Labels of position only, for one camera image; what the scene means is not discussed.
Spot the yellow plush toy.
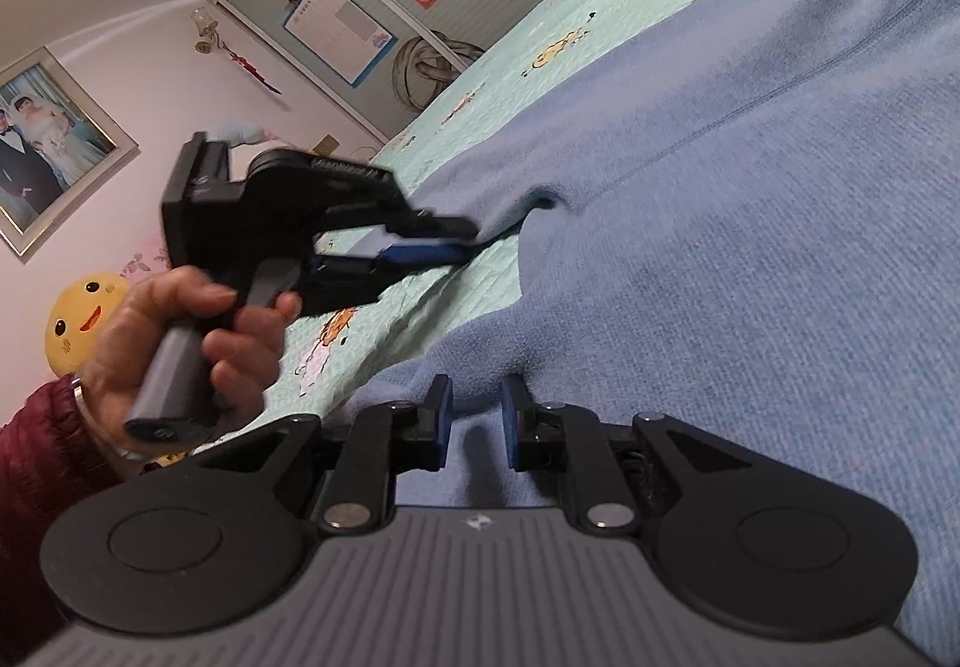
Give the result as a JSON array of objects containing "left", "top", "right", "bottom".
[{"left": 43, "top": 272, "right": 134, "bottom": 384}]

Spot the blue bordered poster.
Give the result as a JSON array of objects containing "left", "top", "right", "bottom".
[{"left": 281, "top": 0, "right": 398, "bottom": 87}]

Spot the wall lamp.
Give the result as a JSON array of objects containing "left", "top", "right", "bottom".
[{"left": 187, "top": 7, "right": 226, "bottom": 55}]

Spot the silver bracelet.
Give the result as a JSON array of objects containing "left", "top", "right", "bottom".
[{"left": 70, "top": 373, "right": 102, "bottom": 432}]

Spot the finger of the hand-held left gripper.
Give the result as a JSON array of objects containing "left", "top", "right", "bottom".
[
  {"left": 377, "top": 209, "right": 481, "bottom": 246},
  {"left": 309, "top": 239, "right": 471, "bottom": 295}
]

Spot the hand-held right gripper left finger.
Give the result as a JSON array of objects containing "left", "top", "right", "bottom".
[{"left": 196, "top": 374, "right": 455, "bottom": 537}]

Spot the person's left hand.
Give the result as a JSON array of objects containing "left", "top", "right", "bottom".
[{"left": 79, "top": 266, "right": 305, "bottom": 456}]

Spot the person's left forearm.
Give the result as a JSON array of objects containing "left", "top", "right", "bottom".
[{"left": 0, "top": 374, "right": 128, "bottom": 645}]

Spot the red hanging decoration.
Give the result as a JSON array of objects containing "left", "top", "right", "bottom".
[{"left": 225, "top": 44, "right": 284, "bottom": 98}]

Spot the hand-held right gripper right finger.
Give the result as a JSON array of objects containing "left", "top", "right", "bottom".
[{"left": 501, "top": 374, "right": 755, "bottom": 537}]

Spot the framed wedding photo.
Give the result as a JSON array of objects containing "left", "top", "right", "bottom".
[{"left": 0, "top": 46, "right": 140, "bottom": 263}]

